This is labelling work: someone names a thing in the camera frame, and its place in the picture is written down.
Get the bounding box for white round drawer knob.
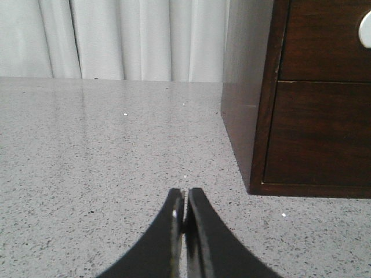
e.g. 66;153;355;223
358;11;371;49

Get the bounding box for dark wooden drawer cabinet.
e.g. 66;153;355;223
221;1;370;198

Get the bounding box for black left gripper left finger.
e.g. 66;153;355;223
99;189;184;277

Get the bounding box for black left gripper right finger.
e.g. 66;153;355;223
185;188;279;277

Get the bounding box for wooden drawer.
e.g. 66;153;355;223
264;82;370;186
279;1;370;82

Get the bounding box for white curtain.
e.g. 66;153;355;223
1;1;230;82

